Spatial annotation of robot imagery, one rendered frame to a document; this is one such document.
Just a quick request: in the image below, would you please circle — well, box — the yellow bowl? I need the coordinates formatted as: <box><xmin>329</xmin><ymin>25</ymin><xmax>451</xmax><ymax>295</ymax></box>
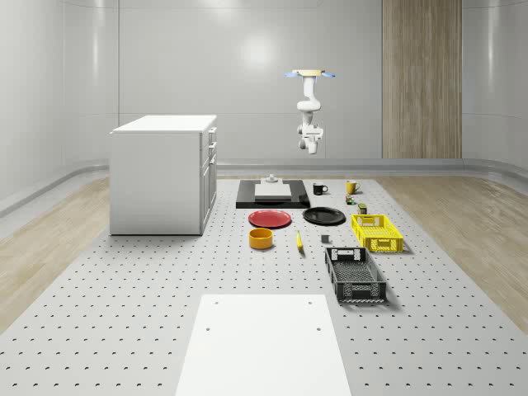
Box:
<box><xmin>248</xmin><ymin>228</ymin><xmax>274</xmax><ymax>251</ymax></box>

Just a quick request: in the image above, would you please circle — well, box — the drone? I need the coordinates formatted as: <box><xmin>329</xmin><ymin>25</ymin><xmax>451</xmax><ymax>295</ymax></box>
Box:
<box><xmin>284</xmin><ymin>68</ymin><xmax>337</xmax><ymax>80</ymax></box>

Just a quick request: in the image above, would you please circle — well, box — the black plate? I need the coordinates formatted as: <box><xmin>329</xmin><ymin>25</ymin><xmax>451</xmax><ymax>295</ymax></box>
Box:
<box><xmin>302</xmin><ymin>206</ymin><xmax>347</xmax><ymax>226</ymax></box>

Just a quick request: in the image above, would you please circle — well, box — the red plate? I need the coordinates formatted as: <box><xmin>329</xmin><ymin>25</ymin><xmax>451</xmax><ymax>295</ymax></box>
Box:
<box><xmin>247</xmin><ymin>209</ymin><xmax>293</xmax><ymax>229</ymax></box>

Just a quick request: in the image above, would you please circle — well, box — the yellow basket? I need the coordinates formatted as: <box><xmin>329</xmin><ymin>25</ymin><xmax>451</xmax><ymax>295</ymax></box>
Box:
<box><xmin>351</xmin><ymin>214</ymin><xmax>405</xmax><ymax>253</ymax></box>

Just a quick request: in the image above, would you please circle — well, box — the dark grey basket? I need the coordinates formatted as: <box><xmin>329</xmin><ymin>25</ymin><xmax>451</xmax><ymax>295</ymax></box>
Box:
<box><xmin>323</xmin><ymin>246</ymin><xmax>389</xmax><ymax>305</ymax></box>

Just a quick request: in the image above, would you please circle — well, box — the white cabinet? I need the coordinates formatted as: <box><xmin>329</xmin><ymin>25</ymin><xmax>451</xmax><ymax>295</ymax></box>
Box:
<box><xmin>109</xmin><ymin>114</ymin><xmax>219</xmax><ymax>237</ymax></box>

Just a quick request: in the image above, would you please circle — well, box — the white board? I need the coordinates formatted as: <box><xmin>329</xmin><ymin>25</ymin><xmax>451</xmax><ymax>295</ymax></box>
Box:
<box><xmin>175</xmin><ymin>294</ymin><xmax>353</xmax><ymax>396</ymax></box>

